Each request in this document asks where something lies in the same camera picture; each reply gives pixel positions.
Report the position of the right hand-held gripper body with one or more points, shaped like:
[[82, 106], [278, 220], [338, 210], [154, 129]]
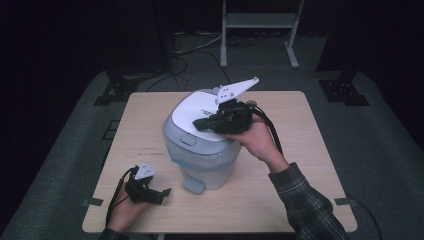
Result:
[[233, 115]]

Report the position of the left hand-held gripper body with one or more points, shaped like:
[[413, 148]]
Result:
[[138, 190]]

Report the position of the white grey pedal trash can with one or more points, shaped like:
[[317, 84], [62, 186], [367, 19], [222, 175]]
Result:
[[196, 146]]

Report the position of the person's left hand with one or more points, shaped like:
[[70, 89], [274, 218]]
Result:
[[126, 211]]

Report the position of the person's right hand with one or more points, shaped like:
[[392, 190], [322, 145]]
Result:
[[258, 140]]

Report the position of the clear plastic bin liner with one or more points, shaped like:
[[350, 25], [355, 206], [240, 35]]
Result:
[[210, 159]]

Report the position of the grey tape piece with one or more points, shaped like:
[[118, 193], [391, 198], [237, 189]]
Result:
[[93, 201], [345, 201]]

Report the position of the dark floor outlet plate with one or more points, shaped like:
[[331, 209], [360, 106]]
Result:
[[110, 130]]

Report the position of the black stand with flat base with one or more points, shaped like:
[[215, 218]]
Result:
[[125, 81]]

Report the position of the white metal stand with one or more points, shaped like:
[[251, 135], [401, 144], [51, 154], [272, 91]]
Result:
[[260, 20]]

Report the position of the black stand with perforated base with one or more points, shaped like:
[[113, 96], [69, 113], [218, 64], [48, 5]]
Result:
[[345, 91]]

